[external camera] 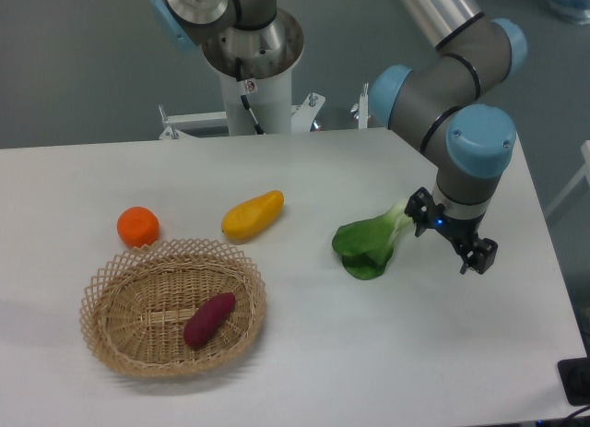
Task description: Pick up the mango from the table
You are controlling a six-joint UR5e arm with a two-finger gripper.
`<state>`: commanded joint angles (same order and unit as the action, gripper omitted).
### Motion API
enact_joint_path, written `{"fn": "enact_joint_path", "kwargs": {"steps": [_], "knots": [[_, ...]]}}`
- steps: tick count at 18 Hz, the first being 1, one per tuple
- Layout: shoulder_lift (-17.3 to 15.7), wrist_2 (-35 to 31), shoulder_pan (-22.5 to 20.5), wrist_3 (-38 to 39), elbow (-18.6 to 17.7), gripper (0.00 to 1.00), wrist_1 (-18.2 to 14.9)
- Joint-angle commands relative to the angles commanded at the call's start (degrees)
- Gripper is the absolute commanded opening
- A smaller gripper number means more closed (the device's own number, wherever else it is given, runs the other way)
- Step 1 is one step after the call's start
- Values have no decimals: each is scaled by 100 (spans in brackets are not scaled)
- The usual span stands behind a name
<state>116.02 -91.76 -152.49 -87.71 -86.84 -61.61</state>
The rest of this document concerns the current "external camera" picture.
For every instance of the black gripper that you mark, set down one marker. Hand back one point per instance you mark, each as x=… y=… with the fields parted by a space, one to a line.
x=477 y=254

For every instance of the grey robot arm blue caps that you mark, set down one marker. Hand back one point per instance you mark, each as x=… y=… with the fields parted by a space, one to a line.
x=436 y=111

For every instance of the yellow mango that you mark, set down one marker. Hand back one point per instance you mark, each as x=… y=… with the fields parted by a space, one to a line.
x=253 y=216

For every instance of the green bok choy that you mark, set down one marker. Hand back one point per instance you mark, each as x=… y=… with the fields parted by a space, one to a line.
x=366 y=246

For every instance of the black device at table edge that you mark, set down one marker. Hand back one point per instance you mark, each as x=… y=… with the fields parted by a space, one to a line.
x=574 y=376

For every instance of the purple sweet potato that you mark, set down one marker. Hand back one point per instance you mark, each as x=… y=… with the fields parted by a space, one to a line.
x=203 y=325

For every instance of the blue object top right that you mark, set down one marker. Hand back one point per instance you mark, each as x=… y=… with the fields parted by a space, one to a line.
x=574 y=11

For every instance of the orange tangerine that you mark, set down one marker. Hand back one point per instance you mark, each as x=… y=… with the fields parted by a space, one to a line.
x=138 y=226

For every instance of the woven wicker basket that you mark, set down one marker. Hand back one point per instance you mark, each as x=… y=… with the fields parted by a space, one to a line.
x=135 y=309

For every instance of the white frame at right edge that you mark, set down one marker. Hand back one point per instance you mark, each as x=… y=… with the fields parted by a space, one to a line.
x=572 y=190

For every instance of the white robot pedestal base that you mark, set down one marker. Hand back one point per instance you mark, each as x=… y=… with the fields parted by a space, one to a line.
x=254 y=69

